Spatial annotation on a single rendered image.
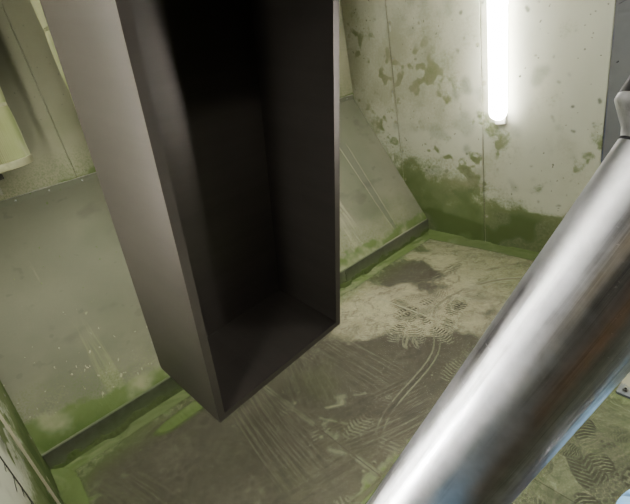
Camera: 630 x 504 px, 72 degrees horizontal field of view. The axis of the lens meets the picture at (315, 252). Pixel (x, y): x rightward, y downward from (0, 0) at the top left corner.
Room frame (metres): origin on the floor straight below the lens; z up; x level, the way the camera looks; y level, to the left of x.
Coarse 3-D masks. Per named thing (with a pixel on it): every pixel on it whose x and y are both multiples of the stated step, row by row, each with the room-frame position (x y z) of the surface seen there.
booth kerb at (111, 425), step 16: (416, 224) 2.91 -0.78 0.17; (400, 240) 2.77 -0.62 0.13; (368, 256) 2.57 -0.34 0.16; (384, 256) 2.66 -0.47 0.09; (352, 272) 2.48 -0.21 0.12; (368, 272) 2.56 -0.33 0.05; (160, 384) 1.68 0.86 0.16; (176, 384) 1.72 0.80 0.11; (144, 400) 1.63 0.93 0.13; (160, 400) 1.66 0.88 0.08; (112, 416) 1.54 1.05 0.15; (128, 416) 1.57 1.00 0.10; (80, 432) 1.46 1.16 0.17; (96, 432) 1.49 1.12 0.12; (112, 432) 1.52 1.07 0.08; (64, 448) 1.42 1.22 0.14; (80, 448) 1.44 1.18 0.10; (48, 464) 1.37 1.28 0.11; (64, 464) 1.40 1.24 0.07
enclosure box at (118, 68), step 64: (64, 0) 1.02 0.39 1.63; (128, 0) 0.89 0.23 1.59; (192, 0) 1.39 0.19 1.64; (256, 0) 1.51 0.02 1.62; (320, 0) 1.32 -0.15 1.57; (64, 64) 1.12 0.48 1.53; (128, 64) 0.89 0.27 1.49; (192, 64) 1.39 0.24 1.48; (256, 64) 1.55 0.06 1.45; (320, 64) 1.35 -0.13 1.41; (128, 128) 0.96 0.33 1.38; (192, 128) 1.39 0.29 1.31; (256, 128) 1.56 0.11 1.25; (320, 128) 1.38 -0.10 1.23; (128, 192) 1.06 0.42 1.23; (192, 192) 1.39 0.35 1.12; (256, 192) 1.58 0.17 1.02; (320, 192) 1.42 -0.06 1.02; (128, 256) 1.19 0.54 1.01; (192, 256) 1.39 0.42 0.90; (256, 256) 1.59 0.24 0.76; (320, 256) 1.47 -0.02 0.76; (192, 320) 0.99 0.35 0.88; (256, 320) 1.50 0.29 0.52; (320, 320) 1.47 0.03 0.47; (192, 384) 1.12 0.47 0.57; (256, 384) 1.18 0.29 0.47
